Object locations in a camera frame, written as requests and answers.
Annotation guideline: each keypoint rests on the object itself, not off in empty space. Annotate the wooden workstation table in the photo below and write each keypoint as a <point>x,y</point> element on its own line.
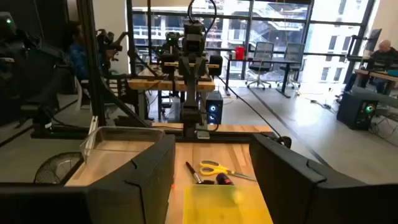
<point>168,84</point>

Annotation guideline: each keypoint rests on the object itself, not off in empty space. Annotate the black monitor on arm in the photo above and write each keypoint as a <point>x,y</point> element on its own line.
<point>373,39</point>

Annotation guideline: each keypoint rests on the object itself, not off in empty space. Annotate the clear plastic container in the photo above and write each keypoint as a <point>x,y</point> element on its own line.
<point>130,129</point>

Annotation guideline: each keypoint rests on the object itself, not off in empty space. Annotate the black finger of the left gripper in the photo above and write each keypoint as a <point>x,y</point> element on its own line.
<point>199,70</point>
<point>185,70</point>

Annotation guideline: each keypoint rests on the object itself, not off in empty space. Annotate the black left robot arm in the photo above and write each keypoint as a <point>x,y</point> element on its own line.
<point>191,118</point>

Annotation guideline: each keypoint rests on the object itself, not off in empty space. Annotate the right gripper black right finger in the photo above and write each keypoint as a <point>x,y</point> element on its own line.
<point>280,186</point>

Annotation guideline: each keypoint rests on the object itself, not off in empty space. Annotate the computer tower blue lights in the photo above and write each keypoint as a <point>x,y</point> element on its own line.
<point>214,107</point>

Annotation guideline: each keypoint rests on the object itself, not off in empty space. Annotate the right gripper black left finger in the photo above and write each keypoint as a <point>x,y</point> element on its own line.
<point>140,193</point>

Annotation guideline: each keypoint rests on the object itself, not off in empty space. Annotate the wooden office desk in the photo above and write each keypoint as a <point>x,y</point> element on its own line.
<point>376,75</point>

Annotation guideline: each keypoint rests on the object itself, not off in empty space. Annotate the person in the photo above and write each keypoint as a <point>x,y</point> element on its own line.
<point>384,53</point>
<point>76,53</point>

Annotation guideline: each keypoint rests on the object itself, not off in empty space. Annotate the grey mesh office chair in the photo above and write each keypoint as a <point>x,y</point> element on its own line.
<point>292,62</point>
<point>261,63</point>

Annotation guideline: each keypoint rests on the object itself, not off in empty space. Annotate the yellow plastic bin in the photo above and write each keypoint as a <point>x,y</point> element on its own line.
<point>224,205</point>

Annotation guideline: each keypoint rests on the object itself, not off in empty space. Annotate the red container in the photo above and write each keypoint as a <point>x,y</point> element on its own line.
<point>239,53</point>

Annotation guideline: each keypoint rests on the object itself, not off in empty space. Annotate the black office desk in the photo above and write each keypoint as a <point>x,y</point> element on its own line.
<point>284,77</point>

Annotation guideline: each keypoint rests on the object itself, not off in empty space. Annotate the black fan brush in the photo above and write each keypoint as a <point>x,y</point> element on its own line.
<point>193,171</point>

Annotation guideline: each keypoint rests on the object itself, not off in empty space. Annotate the computer tower green light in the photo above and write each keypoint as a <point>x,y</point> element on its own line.
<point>357,110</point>

